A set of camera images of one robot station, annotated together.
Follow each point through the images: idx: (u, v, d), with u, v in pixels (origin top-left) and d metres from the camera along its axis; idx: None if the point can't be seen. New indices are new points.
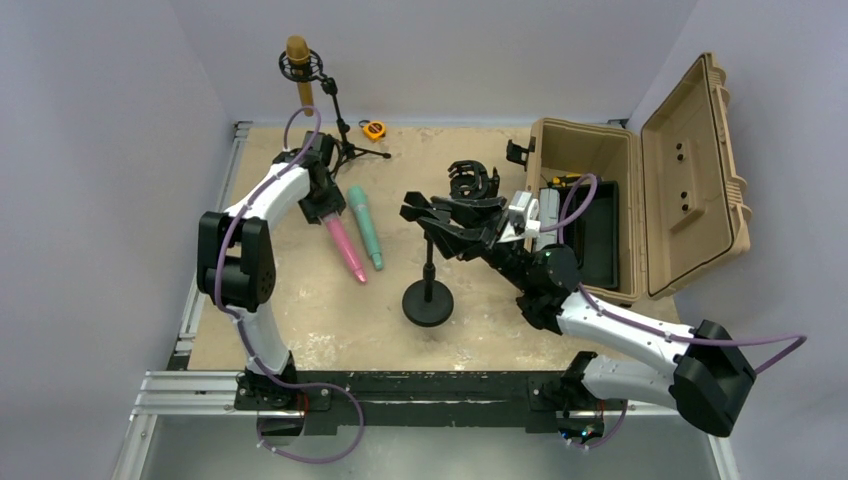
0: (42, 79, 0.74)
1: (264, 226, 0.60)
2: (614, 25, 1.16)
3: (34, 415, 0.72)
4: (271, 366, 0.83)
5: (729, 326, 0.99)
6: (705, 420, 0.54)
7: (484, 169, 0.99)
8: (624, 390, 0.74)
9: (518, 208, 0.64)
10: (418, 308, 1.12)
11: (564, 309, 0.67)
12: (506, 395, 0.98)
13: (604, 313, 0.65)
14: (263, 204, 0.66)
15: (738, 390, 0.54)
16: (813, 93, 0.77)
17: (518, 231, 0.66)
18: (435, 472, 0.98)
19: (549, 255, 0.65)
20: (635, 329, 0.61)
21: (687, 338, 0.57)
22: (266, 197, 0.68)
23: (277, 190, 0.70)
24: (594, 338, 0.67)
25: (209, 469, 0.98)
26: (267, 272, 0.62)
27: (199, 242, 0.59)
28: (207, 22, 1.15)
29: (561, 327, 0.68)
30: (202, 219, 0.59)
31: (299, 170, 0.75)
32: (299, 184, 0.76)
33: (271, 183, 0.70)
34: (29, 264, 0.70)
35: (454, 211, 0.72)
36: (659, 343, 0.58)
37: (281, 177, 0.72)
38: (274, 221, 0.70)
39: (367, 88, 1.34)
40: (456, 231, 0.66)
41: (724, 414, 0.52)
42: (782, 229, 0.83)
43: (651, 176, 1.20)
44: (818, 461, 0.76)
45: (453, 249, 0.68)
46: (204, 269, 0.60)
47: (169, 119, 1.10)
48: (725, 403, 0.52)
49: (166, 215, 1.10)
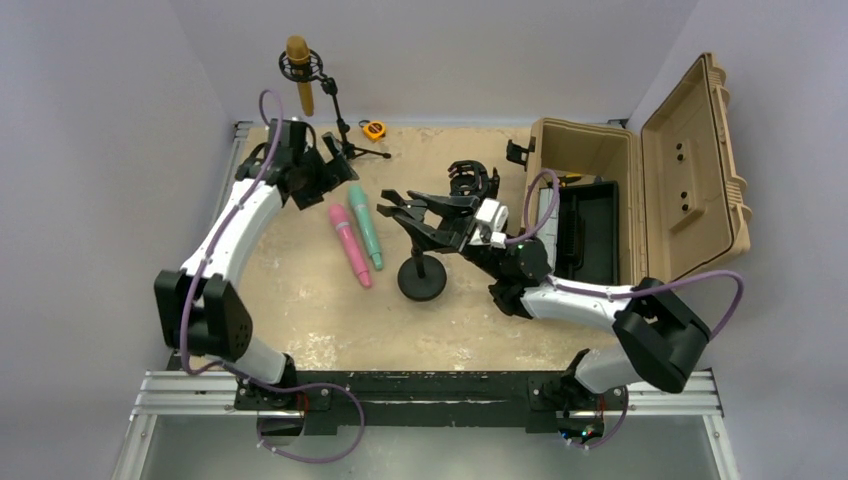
0: (44, 80, 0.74)
1: (227, 283, 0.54)
2: (615, 24, 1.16)
3: (35, 414, 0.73)
4: (266, 378, 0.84)
5: (729, 326, 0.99)
6: (656, 375, 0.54)
7: (483, 169, 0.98)
8: (612, 377, 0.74)
9: (485, 219, 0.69)
10: (413, 284, 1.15)
11: (527, 293, 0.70)
12: (506, 395, 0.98)
13: (559, 287, 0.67)
14: (226, 249, 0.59)
15: (684, 343, 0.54)
16: (813, 93, 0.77)
17: (485, 240, 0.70)
18: (436, 473, 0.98)
19: (519, 248, 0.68)
20: (584, 296, 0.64)
21: (626, 293, 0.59)
22: (230, 235, 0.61)
23: (242, 222, 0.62)
24: (558, 315, 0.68)
25: (209, 469, 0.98)
26: (238, 326, 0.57)
27: (160, 307, 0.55)
28: (208, 22, 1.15)
29: (528, 309, 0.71)
30: (157, 280, 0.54)
31: (269, 187, 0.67)
32: (272, 202, 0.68)
33: (234, 213, 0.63)
34: (30, 264, 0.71)
35: (430, 206, 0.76)
36: (604, 303, 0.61)
37: (246, 203, 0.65)
38: (246, 258, 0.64)
39: (367, 88, 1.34)
40: (432, 232, 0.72)
41: (667, 364, 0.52)
42: (783, 229, 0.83)
43: (651, 176, 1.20)
44: (819, 461, 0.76)
45: (428, 245, 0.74)
46: (170, 330, 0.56)
47: (169, 119, 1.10)
48: (667, 352, 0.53)
49: (166, 215, 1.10)
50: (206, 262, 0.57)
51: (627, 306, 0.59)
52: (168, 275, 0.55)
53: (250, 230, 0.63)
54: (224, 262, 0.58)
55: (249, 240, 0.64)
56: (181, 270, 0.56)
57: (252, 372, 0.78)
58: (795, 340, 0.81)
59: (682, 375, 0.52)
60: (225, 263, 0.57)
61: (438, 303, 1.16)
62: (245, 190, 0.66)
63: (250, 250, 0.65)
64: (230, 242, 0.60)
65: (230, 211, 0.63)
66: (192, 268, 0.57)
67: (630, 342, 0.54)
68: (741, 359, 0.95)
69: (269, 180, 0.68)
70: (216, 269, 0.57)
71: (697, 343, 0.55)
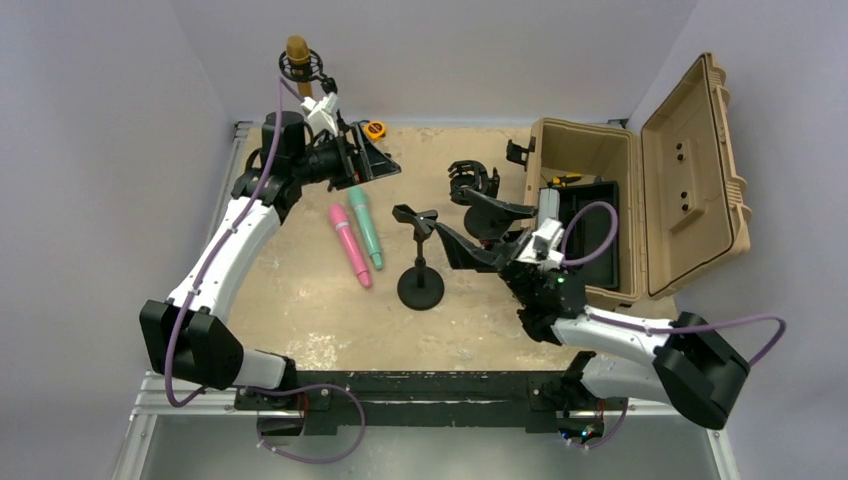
0: (45, 80, 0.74)
1: (215, 318, 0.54)
2: (615, 24, 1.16)
3: (33, 414, 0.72)
4: (266, 384, 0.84)
5: (730, 325, 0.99)
6: (697, 413, 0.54)
7: (483, 170, 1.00)
8: (622, 389, 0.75)
9: (545, 235, 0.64)
10: (414, 294, 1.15)
11: (558, 320, 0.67)
12: (506, 395, 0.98)
13: (592, 317, 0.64)
14: (215, 279, 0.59)
15: (725, 380, 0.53)
16: (813, 93, 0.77)
17: (538, 257, 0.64)
18: (436, 473, 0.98)
19: (560, 281, 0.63)
20: (618, 327, 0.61)
21: (666, 329, 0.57)
22: (219, 264, 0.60)
23: (232, 249, 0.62)
24: (588, 343, 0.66)
25: (208, 469, 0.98)
26: (225, 355, 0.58)
27: (147, 338, 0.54)
28: (208, 23, 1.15)
29: (559, 337, 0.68)
30: (144, 310, 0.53)
31: (264, 208, 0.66)
32: (269, 223, 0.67)
33: (225, 238, 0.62)
34: (31, 262, 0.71)
35: (485, 207, 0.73)
36: (641, 338, 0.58)
37: (239, 226, 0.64)
38: (239, 281, 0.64)
39: (367, 88, 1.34)
40: (477, 249, 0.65)
41: (709, 402, 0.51)
42: (784, 228, 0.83)
43: (651, 176, 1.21)
44: (819, 460, 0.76)
45: (465, 262, 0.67)
46: (157, 357, 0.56)
47: (169, 119, 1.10)
48: (710, 391, 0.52)
49: (165, 216, 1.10)
50: (194, 293, 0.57)
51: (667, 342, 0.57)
52: (155, 305, 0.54)
53: (241, 257, 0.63)
54: (212, 294, 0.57)
55: (240, 265, 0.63)
56: (169, 301, 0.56)
57: (255, 378, 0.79)
58: (796, 341, 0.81)
59: (725, 415, 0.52)
60: (212, 295, 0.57)
61: (439, 303, 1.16)
62: (239, 211, 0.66)
63: (244, 273, 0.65)
64: (219, 271, 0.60)
65: (221, 236, 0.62)
66: (180, 299, 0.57)
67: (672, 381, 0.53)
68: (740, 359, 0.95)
69: (267, 200, 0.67)
70: (203, 302, 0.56)
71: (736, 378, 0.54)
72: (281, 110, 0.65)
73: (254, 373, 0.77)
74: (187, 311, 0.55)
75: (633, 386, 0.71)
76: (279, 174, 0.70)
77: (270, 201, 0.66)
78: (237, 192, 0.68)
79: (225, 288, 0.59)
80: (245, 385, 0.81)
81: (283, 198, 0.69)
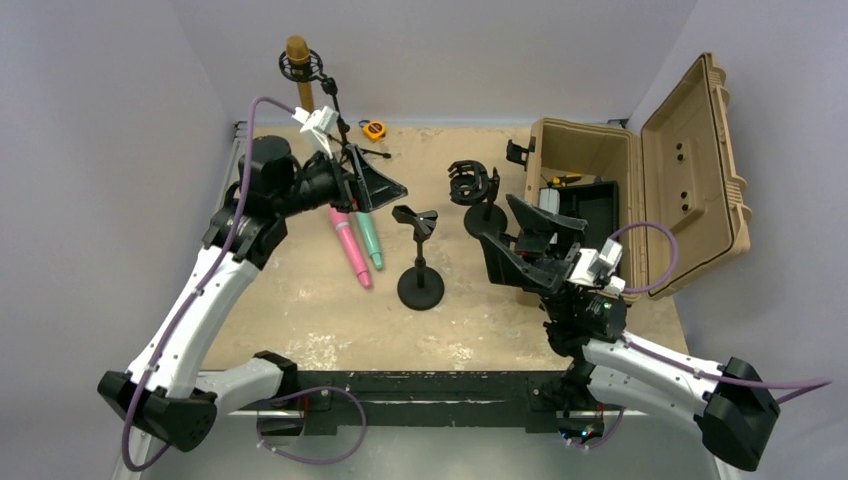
0: (44, 80, 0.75)
1: (171, 401, 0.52)
2: (615, 23, 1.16)
3: (34, 413, 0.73)
4: (263, 396, 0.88)
5: (730, 326, 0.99)
6: (730, 452, 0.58)
7: (484, 169, 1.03)
8: (637, 401, 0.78)
9: (606, 260, 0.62)
10: (411, 292, 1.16)
11: (591, 341, 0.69)
12: (506, 396, 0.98)
13: (631, 345, 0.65)
14: (174, 353, 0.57)
15: (761, 426, 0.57)
16: (813, 92, 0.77)
17: (597, 281, 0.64)
18: (436, 473, 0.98)
19: (606, 307, 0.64)
20: (664, 364, 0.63)
21: (716, 376, 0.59)
22: (181, 334, 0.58)
23: (197, 314, 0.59)
24: (617, 368, 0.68)
25: (208, 468, 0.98)
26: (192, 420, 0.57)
27: (111, 406, 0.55)
28: (208, 23, 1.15)
29: (587, 356, 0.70)
30: (102, 383, 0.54)
31: (236, 264, 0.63)
32: (242, 277, 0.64)
33: (189, 302, 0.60)
34: (32, 260, 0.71)
35: (531, 215, 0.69)
36: (688, 379, 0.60)
37: (205, 287, 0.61)
38: (209, 341, 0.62)
39: (367, 88, 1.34)
40: (519, 263, 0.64)
41: (750, 449, 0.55)
42: (784, 229, 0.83)
43: (651, 176, 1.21)
44: (822, 461, 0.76)
45: (503, 277, 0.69)
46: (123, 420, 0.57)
47: (169, 118, 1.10)
48: (750, 437, 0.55)
49: (165, 216, 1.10)
50: (152, 370, 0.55)
51: (715, 387, 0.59)
52: (113, 378, 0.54)
53: (206, 321, 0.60)
54: (170, 372, 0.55)
55: (206, 330, 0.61)
56: (128, 374, 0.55)
57: (244, 399, 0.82)
58: (796, 341, 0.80)
59: (757, 457, 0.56)
60: (170, 374, 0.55)
61: (439, 304, 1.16)
62: (207, 266, 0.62)
63: (214, 332, 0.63)
64: (180, 344, 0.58)
65: (187, 298, 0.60)
66: (139, 372, 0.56)
67: (719, 428, 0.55)
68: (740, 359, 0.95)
69: (239, 254, 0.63)
70: (160, 381, 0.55)
71: (769, 423, 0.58)
72: (247, 151, 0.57)
73: (239, 396, 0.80)
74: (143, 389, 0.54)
75: (654, 404, 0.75)
76: (259, 215, 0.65)
77: (242, 255, 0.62)
78: (208, 239, 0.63)
79: (186, 363, 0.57)
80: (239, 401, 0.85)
81: (261, 244, 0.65)
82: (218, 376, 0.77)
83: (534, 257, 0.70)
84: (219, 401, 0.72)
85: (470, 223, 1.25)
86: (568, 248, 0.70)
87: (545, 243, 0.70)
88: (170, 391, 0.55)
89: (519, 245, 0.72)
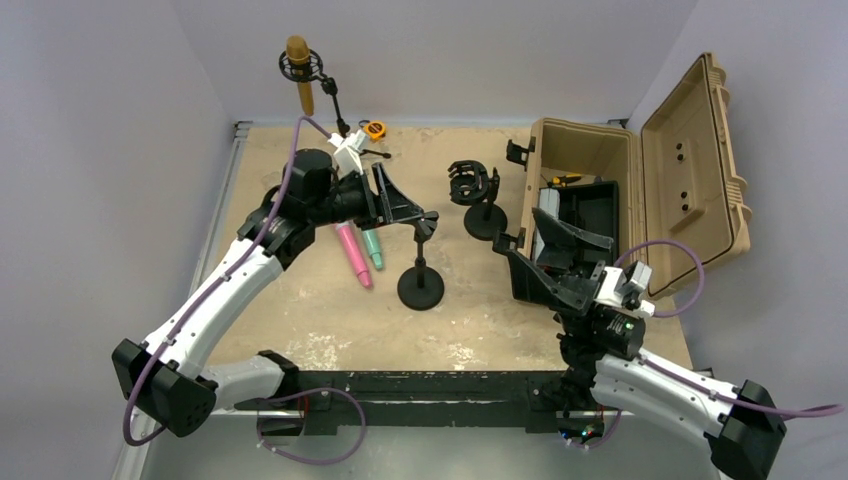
0: (44, 80, 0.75)
1: (181, 376, 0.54)
2: (616, 22, 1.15)
3: (33, 414, 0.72)
4: (261, 396, 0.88)
5: (731, 326, 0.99)
6: (738, 470, 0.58)
7: (484, 169, 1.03)
8: (640, 411, 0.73)
9: (638, 285, 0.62)
10: (410, 292, 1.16)
11: (605, 356, 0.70)
12: (506, 396, 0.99)
13: (647, 363, 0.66)
14: (192, 331, 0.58)
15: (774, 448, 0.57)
16: (812, 93, 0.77)
17: (626, 303, 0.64)
18: (436, 472, 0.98)
19: (629, 328, 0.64)
20: (679, 383, 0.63)
21: (732, 398, 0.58)
22: (202, 315, 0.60)
23: (219, 298, 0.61)
24: (632, 383, 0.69)
25: (208, 468, 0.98)
26: (192, 405, 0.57)
27: (120, 374, 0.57)
28: (207, 22, 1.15)
29: (600, 368, 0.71)
30: (118, 350, 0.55)
31: (264, 258, 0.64)
32: (268, 271, 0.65)
33: (216, 285, 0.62)
34: (32, 261, 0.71)
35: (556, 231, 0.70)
36: (704, 400, 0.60)
37: (233, 274, 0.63)
38: (222, 330, 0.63)
39: (367, 88, 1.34)
40: (544, 278, 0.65)
41: (760, 470, 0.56)
42: (784, 229, 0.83)
43: (651, 176, 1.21)
44: (824, 462, 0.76)
45: (529, 293, 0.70)
46: (127, 392, 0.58)
47: (169, 118, 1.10)
48: (761, 459, 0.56)
49: (165, 216, 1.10)
50: (168, 344, 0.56)
51: (730, 409, 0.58)
52: (129, 347, 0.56)
53: (227, 308, 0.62)
54: (185, 348, 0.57)
55: (224, 316, 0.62)
56: (145, 345, 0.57)
57: (242, 396, 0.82)
58: (796, 341, 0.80)
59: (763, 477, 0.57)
60: (185, 349, 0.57)
61: (439, 304, 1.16)
62: (239, 255, 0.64)
63: (231, 319, 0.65)
64: (198, 322, 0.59)
65: (213, 283, 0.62)
66: (155, 344, 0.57)
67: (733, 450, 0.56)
68: (741, 358, 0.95)
69: (270, 249, 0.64)
70: (174, 355, 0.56)
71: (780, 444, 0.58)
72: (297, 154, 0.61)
73: (237, 391, 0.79)
74: (156, 361, 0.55)
75: (659, 416, 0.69)
76: (292, 218, 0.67)
77: (272, 250, 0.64)
78: (242, 232, 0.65)
79: (201, 342, 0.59)
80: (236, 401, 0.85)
81: (289, 245, 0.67)
82: (223, 369, 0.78)
83: (556, 271, 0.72)
84: (219, 390, 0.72)
85: (470, 223, 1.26)
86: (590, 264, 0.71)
87: (568, 258, 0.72)
88: (182, 366, 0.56)
89: (541, 259, 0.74)
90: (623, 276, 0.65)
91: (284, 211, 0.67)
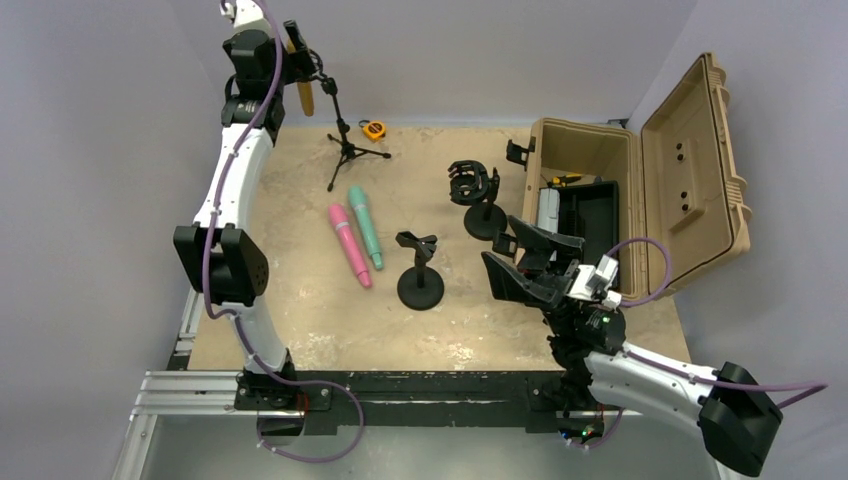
0: (44, 82, 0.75)
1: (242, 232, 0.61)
2: (615, 24, 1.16)
3: (31, 414, 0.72)
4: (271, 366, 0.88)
5: (730, 324, 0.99)
6: (733, 458, 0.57)
7: (484, 169, 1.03)
8: (637, 404, 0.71)
9: (603, 276, 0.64)
10: (413, 295, 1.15)
11: (591, 352, 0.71)
12: (506, 395, 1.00)
13: (629, 354, 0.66)
14: (232, 199, 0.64)
15: (763, 430, 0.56)
16: (812, 95, 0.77)
17: (593, 293, 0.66)
18: (436, 473, 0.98)
19: (606, 322, 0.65)
20: (659, 369, 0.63)
21: (710, 380, 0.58)
22: (231, 186, 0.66)
23: (240, 169, 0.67)
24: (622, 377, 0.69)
25: (207, 468, 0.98)
26: (256, 264, 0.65)
27: (181, 253, 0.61)
28: (208, 24, 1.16)
29: (590, 367, 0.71)
30: (176, 235, 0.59)
31: (257, 132, 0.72)
32: (263, 144, 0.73)
33: (230, 160, 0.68)
34: (31, 264, 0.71)
35: (528, 234, 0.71)
36: (685, 384, 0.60)
37: (239, 149, 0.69)
38: (250, 202, 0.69)
39: (368, 88, 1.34)
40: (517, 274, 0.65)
41: (751, 452, 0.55)
42: (784, 228, 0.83)
43: (651, 175, 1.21)
44: (825, 462, 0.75)
45: (507, 293, 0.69)
46: (193, 276, 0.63)
47: (168, 118, 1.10)
48: (750, 442, 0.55)
49: (166, 215, 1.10)
50: (217, 214, 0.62)
51: (711, 392, 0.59)
52: (185, 231, 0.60)
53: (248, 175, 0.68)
54: (232, 213, 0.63)
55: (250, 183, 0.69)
56: (197, 224, 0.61)
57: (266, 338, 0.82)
58: (795, 340, 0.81)
59: (759, 461, 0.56)
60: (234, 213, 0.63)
61: (439, 303, 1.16)
62: (235, 137, 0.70)
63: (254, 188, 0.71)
64: (234, 191, 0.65)
65: (227, 159, 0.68)
66: (205, 222, 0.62)
67: (717, 431, 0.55)
68: (740, 357, 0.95)
69: (261, 124, 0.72)
70: (228, 219, 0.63)
71: (773, 428, 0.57)
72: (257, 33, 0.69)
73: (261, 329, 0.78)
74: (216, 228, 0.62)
75: (655, 407, 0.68)
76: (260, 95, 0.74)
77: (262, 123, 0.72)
78: (227, 120, 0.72)
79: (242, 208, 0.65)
80: (249, 356, 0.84)
81: (271, 120, 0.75)
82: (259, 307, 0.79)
83: (535, 274, 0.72)
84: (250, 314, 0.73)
85: (470, 223, 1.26)
86: (567, 264, 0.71)
87: (544, 259, 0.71)
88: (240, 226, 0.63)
89: (521, 263, 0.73)
90: (590, 269, 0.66)
91: (250, 95, 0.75)
